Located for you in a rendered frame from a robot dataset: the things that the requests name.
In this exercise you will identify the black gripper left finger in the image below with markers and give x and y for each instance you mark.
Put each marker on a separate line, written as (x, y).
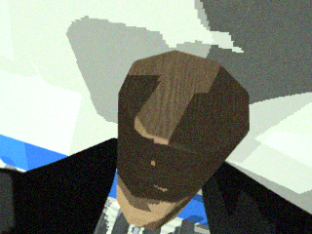
(63, 197)

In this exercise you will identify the blue flat strip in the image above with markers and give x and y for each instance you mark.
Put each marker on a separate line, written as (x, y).
(27, 156)

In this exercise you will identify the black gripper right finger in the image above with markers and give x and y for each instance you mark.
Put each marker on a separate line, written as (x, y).
(234, 203)

